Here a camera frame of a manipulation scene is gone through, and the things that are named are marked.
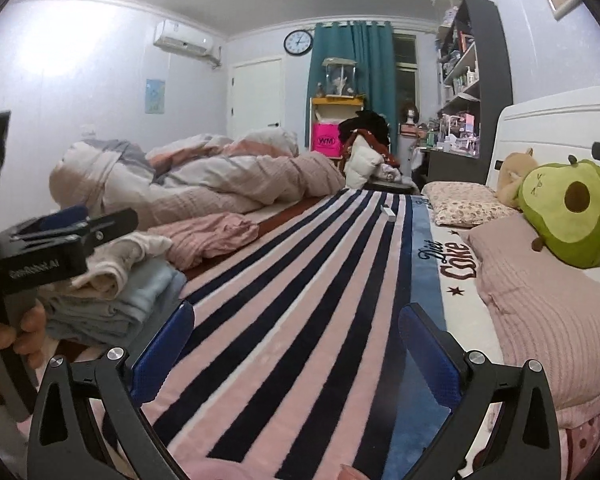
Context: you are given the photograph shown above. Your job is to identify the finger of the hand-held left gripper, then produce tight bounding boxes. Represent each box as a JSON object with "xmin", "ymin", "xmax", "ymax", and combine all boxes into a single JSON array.
[
  {"xmin": 30, "ymin": 209, "xmax": 139, "ymax": 253},
  {"xmin": 15, "ymin": 204, "xmax": 90, "ymax": 236}
]

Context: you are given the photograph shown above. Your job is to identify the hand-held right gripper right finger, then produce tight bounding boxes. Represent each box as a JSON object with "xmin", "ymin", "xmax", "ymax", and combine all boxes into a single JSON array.
[{"xmin": 399, "ymin": 302, "xmax": 563, "ymax": 480}]

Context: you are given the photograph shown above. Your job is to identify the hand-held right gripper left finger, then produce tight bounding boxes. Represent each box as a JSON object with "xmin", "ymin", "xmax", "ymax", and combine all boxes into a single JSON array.
[{"xmin": 26, "ymin": 300, "xmax": 196, "ymax": 480}]

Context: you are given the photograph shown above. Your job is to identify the cream bear print pants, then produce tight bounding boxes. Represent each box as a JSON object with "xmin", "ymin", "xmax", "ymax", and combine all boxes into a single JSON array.
[{"xmin": 72, "ymin": 232, "xmax": 175, "ymax": 303}]

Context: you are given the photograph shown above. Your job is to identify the person's left hand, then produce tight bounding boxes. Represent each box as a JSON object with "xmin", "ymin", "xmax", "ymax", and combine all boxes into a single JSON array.
[{"xmin": 0, "ymin": 302, "xmax": 48, "ymax": 402}]

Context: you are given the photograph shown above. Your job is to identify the light blue folded cloth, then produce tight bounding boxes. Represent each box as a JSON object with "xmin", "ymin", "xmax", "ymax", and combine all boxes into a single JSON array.
[{"xmin": 42, "ymin": 262, "xmax": 187, "ymax": 348}]

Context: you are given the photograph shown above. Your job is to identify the pink checked cloth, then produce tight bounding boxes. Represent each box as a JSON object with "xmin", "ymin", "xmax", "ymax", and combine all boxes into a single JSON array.
[{"xmin": 147, "ymin": 212, "xmax": 261, "ymax": 271}]

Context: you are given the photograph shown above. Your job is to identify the pink and grey duvet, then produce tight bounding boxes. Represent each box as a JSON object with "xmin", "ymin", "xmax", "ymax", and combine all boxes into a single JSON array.
[{"xmin": 49, "ymin": 127, "xmax": 348, "ymax": 228}]

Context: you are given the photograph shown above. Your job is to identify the pink ribbed pillow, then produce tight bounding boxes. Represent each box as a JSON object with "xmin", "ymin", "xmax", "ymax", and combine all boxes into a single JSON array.
[{"xmin": 467, "ymin": 215, "xmax": 600, "ymax": 411}]

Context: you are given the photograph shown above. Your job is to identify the striped plush blanket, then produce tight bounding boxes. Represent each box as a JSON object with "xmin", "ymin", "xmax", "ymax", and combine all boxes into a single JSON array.
[{"xmin": 130, "ymin": 187, "xmax": 506, "ymax": 480}]

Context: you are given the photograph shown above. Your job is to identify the floral pillow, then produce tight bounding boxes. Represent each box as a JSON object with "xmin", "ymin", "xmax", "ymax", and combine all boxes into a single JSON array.
[{"xmin": 422, "ymin": 181, "xmax": 523, "ymax": 228}]

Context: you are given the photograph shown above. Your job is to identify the pink dotted bed sheet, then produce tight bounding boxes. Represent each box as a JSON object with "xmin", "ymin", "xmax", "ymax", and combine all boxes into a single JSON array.
[{"xmin": 555, "ymin": 400, "xmax": 600, "ymax": 480}]

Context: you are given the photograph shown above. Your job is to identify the dark desk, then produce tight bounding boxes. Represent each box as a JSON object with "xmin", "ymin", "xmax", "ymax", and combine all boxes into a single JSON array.
[{"xmin": 415, "ymin": 145, "xmax": 488, "ymax": 196}]

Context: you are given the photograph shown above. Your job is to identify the green avocado plush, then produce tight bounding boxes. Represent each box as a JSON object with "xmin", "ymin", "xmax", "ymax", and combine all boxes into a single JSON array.
[{"xmin": 517, "ymin": 155, "xmax": 600, "ymax": 270}]

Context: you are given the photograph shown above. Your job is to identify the white door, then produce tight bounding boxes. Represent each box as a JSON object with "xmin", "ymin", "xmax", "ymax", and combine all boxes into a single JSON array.
[{"xmin": 230, "ymin": 57, "xmax": 285, "ymax": 136}]

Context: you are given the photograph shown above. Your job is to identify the white puffer jacket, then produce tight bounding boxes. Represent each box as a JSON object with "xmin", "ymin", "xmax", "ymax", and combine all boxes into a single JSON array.
[{"xmin": 346, "ymin": 146, "xmax": 385, "ymax": 190}]

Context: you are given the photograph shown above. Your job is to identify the white air conditioner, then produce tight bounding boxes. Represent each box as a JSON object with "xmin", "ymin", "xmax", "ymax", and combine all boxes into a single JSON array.
[{"xmin": 152, "ymin": 19, "xmax": 223, "ymax": 67}]

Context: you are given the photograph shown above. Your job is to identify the orange plush toy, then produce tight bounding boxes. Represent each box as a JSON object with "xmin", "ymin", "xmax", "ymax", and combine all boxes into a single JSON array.
[{"xmin": 496, "ymin": 147, "xmax": 538, "ymax": 208}]

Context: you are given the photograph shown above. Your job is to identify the clutter of cosmetics bottles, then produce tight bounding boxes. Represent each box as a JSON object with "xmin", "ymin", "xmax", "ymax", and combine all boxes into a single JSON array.
[{"xmin": 420, "ymin": 110, "xmax": 481, "ymax": 157}]

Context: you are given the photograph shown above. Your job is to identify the red garment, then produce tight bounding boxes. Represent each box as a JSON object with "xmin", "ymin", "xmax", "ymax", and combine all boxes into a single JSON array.
[{"xmin": 347, "ymin": 129, "xmax": 401, "ymax": 168}]

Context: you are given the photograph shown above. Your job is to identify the pink shopping bag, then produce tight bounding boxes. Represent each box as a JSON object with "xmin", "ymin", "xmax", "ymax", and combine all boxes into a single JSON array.
[{"xmin": 312, "ymin": 122, "xmax": 342, "ymax": 158}]

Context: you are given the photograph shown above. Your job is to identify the pile of black clothes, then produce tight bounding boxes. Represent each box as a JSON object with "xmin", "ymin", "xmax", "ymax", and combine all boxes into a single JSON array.
[{"xmin": 337, "ymin": 110, "xmax": 391, "ymax": 161}]

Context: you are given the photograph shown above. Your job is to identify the mannequin head with wig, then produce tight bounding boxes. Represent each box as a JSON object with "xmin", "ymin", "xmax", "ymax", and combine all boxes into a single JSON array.
[{"xmin": 399, "ymin": 101, "xmax": 421, "ymax": 136}]

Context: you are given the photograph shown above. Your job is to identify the yellow cabinet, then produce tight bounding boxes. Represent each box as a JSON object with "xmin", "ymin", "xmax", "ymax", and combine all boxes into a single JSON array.
[{"xmin": 310, "ymin": 95, "xmax": 366, "ymax": 153}]

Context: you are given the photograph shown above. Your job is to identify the white bed headboard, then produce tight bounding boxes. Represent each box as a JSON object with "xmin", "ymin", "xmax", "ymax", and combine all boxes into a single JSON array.
[{"xmin": 485, "ymin": 85, "xmax": 600, "ymax": 281}]

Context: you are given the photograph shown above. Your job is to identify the glass display case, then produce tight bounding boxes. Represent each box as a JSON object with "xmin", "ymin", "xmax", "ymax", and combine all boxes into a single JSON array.
[{"xmin": 322, "ymin": 57, "xmax": 358, "ymax": 98}]

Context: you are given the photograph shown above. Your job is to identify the window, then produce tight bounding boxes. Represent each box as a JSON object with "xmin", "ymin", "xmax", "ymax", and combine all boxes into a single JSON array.
[{"xmin": 392, "ymin": 32, "xmax": 418, "ymax": 111}]

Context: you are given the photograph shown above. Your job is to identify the teal curtain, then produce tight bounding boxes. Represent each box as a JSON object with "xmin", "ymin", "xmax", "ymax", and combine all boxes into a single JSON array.
[{"xmin": 306, "ymin": 20, "xmax": 397, "ymax": 156}]

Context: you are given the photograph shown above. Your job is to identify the dark shelf unit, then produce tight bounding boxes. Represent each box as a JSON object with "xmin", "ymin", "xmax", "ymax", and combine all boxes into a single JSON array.
[{"xmin": 432, "ymin": 0, "xmax": 513, "ymax": 161}]

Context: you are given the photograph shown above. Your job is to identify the blue wall poster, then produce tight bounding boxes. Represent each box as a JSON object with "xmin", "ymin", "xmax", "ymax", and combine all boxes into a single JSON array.
[{"xmin": 145, "ymin": 78, "xmax": 167, "ymax": 113}]

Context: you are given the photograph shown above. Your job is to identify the round wall clock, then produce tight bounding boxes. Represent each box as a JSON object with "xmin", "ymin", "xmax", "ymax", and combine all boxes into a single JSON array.
[{"xmin": 283, "ymin": 30, "xmax": 314, "ymax": 57}]

